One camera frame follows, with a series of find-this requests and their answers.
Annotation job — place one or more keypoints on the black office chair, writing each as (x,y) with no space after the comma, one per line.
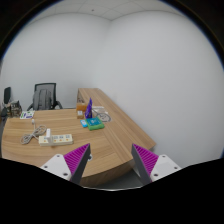
(52,88)

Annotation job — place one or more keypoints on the white charger plug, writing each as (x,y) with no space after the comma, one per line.
(48,135)

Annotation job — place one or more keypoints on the green box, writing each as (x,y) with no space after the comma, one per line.
(94,123)

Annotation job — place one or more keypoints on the dark metallic desk ornament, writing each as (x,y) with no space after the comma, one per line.
(16,109)

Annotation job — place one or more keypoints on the white flat box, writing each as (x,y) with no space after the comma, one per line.
(98,109)

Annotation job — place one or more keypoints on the white round clock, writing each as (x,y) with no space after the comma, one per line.
(104,117)

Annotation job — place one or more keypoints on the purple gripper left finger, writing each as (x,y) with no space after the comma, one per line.
(69,166)

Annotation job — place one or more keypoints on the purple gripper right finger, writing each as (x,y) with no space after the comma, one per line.
(152,167)

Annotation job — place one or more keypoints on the purple bottle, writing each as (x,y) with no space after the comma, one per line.
(88,112)

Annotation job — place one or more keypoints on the small blue box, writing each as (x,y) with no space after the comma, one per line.
(83,123)

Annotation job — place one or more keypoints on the white sticker sheet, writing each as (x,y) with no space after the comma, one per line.
(27,115)

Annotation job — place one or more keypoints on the grey backpack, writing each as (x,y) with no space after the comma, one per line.
(42,99)

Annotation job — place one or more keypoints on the white power strip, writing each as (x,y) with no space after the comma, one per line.
(56,140)

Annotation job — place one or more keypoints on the orange cardboard box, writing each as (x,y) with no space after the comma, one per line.
(80,110)

